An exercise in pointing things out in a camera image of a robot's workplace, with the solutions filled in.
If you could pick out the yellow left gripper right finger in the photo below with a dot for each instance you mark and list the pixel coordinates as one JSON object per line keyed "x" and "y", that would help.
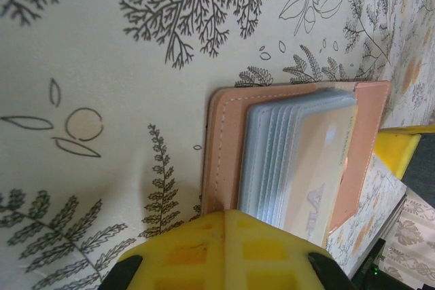
{"x": 272, "y": 259}

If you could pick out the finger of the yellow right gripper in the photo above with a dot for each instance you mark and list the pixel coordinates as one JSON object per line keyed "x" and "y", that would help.
{"x": 397, "y": 147}

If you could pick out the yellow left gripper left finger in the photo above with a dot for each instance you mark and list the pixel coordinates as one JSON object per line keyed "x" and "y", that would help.
{"x": 183, "y": 256}

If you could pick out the floral tablecloth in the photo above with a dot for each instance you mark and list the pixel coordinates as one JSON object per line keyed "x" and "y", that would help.
{"x": 102, "y": 66}

